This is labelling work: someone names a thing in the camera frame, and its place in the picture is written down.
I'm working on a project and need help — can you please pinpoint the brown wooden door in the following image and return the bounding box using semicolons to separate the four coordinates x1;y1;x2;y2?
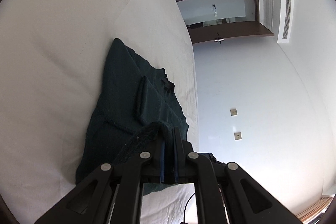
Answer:
176;0;274;44

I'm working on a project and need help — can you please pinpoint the lower beige wall socket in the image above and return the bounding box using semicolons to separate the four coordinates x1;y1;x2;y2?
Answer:
234;132;242;140

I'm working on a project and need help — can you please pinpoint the white bed mattress sheet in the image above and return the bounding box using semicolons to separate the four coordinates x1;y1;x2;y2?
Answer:
1;0;199;223

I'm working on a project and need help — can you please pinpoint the black cable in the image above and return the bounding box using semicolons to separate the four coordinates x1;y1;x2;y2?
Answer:
183;191;197;224

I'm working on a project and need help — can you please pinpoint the upper beige wall switch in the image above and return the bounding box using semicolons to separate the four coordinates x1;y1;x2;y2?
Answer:
230;109;238;116

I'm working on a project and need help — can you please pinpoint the white wall air vent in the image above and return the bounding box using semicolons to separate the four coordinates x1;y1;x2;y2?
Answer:
282;0;291;39

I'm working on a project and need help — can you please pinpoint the dark green knit sweater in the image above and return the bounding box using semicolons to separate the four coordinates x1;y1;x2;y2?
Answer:
75;37;227;196

